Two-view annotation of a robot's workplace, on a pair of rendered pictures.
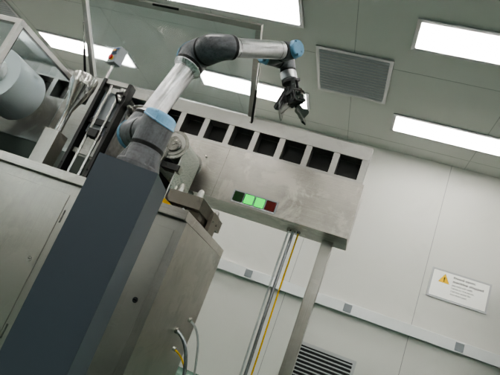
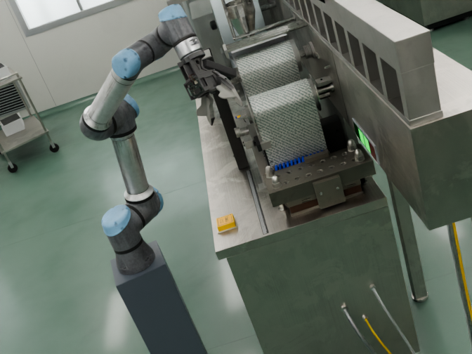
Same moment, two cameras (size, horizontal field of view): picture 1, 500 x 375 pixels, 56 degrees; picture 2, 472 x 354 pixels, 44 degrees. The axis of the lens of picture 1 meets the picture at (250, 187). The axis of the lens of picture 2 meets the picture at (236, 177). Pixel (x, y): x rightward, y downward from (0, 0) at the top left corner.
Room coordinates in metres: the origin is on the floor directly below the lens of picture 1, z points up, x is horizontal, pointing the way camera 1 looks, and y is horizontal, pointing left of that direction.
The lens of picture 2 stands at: (1.54, -1.64, 2.09)
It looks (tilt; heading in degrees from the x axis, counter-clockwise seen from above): 27 degrees down; 77
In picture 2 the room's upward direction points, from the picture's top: 19 degrees counter-clockwise
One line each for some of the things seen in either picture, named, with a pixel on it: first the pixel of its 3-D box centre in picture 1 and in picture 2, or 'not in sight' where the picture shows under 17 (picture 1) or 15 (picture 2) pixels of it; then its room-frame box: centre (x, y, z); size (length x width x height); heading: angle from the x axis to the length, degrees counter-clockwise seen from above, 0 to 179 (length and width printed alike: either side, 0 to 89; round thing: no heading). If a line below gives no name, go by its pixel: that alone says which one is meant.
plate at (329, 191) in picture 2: (211, 225); (329, 192); (2.26, 0.11, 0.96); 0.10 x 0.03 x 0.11; 164
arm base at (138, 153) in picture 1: (140, 159); (131, 251); (1.52, 0.37, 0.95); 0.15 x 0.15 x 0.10
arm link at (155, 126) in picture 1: (154, 129); (121, 226); (1.53, 0.38, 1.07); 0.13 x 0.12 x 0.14; 36
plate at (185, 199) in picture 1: (196, 212); (317, 174); (2.27, 0.20, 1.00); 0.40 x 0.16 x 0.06; 164
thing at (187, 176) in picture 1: (181, 182); (293, 140); (2.26, 0.33, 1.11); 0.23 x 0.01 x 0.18; 164
